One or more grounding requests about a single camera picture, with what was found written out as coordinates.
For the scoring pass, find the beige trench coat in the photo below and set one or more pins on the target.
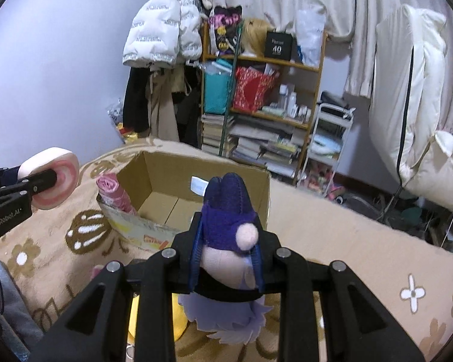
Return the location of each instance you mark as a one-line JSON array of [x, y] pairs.
[[162, 118]]

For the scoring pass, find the purple black printed bag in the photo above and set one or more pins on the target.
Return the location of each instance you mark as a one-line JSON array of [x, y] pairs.
[[223, 23]]

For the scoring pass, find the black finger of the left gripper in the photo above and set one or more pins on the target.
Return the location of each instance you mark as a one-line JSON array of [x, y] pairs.
[[33, 184]]

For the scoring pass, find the black box with 40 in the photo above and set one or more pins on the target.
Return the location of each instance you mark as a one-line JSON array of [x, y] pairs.
[[278, 45]]

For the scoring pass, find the cream pillow on chair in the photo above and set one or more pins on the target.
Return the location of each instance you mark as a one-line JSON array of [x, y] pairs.
[[443, 169]]

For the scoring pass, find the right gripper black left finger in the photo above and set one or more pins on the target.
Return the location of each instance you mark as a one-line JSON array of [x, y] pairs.
[[94, 327]]

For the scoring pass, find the clear plastic bag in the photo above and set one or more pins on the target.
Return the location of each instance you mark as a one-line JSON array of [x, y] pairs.
[[309, 27]]

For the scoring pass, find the white puffer jacket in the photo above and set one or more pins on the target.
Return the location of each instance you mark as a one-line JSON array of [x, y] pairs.
[[164, 33]]

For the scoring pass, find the open cardboard box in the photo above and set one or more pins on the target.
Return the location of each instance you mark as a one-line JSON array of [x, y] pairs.
[[165, 190]]

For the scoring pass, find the teal storage bag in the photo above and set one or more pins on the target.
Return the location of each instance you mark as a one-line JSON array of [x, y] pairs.
[[216, 86]]

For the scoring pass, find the stack of books left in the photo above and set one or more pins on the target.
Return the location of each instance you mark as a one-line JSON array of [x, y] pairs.
[[211, 134]]

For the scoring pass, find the pile of books and papers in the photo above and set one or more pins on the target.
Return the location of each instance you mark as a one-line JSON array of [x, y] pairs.
[[273, 143]]

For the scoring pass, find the pink white roll cushion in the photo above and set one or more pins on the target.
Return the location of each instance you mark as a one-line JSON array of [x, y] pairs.
[[64, 163]]

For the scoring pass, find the blonde wig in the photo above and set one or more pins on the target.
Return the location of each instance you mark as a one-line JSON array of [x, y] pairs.
[[254, 35]]

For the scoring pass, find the red patterned gift bag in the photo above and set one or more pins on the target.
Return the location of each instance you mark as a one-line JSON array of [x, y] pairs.
[[252, 87]]

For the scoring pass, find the snack bag on floor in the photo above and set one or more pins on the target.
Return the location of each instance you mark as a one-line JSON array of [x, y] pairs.
[[115, 114]]

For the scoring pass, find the wooden bookshelf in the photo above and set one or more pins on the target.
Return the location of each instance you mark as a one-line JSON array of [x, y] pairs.
[[265, 65]]

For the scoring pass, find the person's grey clothed leg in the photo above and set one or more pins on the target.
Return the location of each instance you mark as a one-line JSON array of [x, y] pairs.
[[18, 331]]

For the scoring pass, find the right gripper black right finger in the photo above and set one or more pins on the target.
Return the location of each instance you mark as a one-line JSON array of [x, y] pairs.
[[357, 326]]

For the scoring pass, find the yellow plush duck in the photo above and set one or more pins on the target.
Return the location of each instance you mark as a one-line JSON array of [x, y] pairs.
[[179, 319]]

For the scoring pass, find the white bottles on shelf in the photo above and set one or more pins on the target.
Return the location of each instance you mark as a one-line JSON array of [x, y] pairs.
[[287, 103]]

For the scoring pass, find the purple hooded plush doll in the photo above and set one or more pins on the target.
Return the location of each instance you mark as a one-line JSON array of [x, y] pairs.
[[225, 249]]

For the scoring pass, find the black hanging coat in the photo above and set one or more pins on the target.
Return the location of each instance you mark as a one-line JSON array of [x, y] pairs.
[[135, 104]]

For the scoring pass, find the beige brown patterned blanket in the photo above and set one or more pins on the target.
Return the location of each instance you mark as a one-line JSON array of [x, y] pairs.
[[52, 255]]

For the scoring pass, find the pink rolled towel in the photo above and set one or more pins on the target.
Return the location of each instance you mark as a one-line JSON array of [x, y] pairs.
[[113, 194]]

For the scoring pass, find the cream hanging duvet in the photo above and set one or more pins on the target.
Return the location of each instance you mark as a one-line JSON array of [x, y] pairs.
[[408, 81]]

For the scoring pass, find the white utility cart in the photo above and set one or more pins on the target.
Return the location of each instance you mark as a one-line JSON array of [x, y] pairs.
[[331, 129]]

